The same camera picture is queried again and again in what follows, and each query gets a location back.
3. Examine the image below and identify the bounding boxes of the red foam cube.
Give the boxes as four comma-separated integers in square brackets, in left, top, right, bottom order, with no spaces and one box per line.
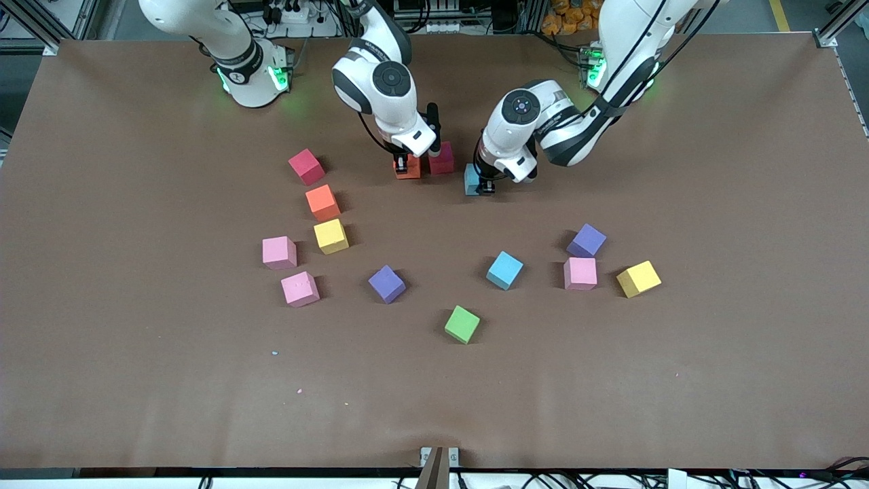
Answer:
[287,148,327,187]
[428,141,456,175]

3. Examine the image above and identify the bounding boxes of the yellow foam cube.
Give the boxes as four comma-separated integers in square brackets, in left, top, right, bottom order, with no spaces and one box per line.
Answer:
[616,260,663,299]
[313,218,350,255]

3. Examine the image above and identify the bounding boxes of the pink foam cube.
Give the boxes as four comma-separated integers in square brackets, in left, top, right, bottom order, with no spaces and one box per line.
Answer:
[563,257,599,291]
[262,236,298,271]
[280,270,321,308]

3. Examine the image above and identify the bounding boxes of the white rack device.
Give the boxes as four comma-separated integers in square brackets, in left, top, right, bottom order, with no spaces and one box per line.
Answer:
[409,0,470,35]

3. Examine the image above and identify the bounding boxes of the purple foam cube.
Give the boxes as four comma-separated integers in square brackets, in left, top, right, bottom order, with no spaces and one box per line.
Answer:
[567,223,608,259]
[368,264,407,304]

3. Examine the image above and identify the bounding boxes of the green foam cube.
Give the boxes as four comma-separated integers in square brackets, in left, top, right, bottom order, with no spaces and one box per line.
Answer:
[444,304,481,345]

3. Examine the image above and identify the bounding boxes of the orange packets pile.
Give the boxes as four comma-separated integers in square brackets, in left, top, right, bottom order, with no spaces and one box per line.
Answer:
[541,0,604,36]

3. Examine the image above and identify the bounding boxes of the white power strip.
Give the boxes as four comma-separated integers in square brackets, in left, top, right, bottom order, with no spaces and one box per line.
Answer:
[261,2,312,25]

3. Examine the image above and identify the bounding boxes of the brown paper table cover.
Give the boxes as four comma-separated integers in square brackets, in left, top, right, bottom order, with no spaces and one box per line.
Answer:
[0,33,869,471]

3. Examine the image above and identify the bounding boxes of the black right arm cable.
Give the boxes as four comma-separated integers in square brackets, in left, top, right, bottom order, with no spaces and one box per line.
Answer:
[357,109,398,156]

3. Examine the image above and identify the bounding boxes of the aluminium frame post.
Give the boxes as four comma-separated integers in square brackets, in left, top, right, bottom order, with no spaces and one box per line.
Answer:
[521,0,548,35]

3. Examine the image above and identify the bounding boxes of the metal table edge bracket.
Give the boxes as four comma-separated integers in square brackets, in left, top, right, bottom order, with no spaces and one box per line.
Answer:
[419,446,460,489]

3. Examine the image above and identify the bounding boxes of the aluminium corner frame beam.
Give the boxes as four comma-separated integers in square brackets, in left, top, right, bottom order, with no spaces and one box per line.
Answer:
[12,0,77,56]
[817,0,869,48]

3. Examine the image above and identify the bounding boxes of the aluminium table side rail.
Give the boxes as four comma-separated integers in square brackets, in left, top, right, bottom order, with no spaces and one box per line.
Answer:
[834,46,869,140]

